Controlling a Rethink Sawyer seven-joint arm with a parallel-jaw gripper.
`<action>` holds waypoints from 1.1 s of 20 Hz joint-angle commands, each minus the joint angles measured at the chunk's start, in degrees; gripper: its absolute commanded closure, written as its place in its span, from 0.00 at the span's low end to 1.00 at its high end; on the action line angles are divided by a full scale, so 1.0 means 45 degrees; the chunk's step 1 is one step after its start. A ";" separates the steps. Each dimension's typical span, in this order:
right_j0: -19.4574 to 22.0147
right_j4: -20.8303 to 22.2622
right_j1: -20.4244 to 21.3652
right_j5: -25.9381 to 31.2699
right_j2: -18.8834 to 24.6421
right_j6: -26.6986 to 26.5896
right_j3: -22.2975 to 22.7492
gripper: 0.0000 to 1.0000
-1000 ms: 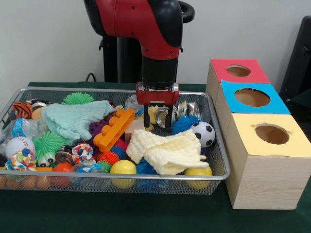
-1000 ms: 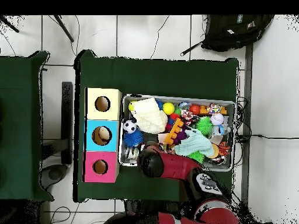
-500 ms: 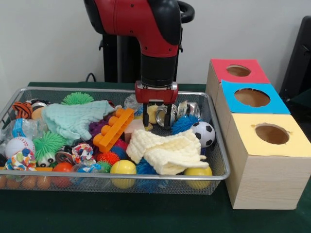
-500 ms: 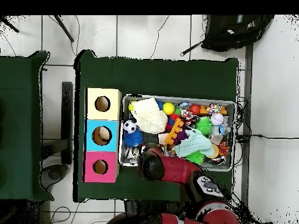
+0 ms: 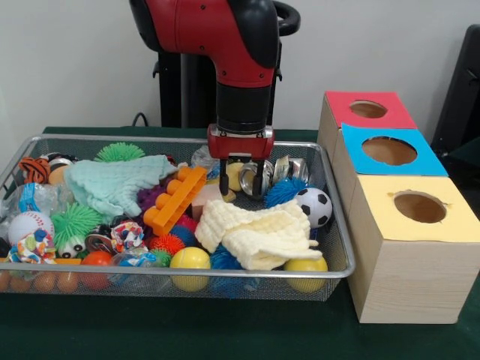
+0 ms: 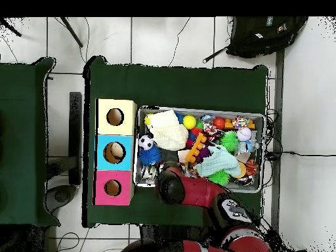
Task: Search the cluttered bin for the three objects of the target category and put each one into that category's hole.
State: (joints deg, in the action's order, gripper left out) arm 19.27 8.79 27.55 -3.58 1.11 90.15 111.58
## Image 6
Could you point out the grey metal rail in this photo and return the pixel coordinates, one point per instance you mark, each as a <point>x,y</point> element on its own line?
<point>279,92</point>

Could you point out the orange toy building block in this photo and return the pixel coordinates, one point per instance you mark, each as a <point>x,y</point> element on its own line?
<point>195,149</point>

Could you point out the black upright panel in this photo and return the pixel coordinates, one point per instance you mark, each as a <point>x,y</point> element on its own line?
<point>75,131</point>

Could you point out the blue spiky ball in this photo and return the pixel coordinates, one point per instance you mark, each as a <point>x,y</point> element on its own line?
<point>149,156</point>

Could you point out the wooden box three holes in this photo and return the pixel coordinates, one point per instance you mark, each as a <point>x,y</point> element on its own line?
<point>105,162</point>

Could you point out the black backpack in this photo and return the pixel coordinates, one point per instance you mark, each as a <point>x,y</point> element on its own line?
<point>262,36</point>

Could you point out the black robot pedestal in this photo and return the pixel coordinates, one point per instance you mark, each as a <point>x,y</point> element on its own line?
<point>162,236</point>

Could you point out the orange red ball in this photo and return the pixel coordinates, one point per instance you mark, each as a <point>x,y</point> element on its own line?
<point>219,123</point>

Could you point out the white baseball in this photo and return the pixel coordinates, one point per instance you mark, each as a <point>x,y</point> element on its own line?
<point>244,134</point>

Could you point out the grey oval base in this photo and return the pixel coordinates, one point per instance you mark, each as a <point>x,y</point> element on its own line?
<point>61,195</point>

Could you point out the silver mesh bin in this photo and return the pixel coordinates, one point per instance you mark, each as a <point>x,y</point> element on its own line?
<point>241,183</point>

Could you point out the cream waffle cloth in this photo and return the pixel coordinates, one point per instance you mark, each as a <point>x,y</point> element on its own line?
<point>168,131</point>

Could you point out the black white soccer ball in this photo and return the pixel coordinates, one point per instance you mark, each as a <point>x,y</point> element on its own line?
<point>146,142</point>

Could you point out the dark green table cloth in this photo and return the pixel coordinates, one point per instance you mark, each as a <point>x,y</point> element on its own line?
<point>21,131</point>
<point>170,86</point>

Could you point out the black tripod leg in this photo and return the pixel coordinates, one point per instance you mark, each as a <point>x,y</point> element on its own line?
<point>11,30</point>
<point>72,32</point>

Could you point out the yellow seamed ball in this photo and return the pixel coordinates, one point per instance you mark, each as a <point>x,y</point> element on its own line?
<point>189,122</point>

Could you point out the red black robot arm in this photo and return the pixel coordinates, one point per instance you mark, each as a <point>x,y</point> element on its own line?
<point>197,191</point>

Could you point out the mint green waffle cloth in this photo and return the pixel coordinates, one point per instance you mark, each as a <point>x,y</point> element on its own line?
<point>218,162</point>

